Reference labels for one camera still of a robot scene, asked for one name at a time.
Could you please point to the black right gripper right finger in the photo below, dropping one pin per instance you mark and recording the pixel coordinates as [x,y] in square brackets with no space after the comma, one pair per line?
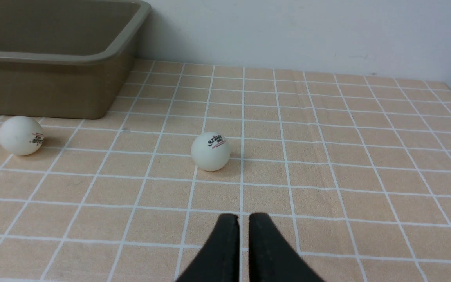
[271,258]

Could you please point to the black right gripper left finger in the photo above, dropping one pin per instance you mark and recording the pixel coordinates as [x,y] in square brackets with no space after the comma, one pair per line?
[219,258]

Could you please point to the white ping-pong ball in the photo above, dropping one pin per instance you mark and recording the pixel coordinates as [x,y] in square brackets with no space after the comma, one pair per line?
[21,135]
[210,151]

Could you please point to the orange checkered tablecloth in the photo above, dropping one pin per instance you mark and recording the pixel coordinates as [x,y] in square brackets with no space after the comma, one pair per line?
[355,171]

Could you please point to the olive green plastic bin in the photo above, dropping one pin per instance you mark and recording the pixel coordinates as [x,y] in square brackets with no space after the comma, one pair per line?
[66,58]

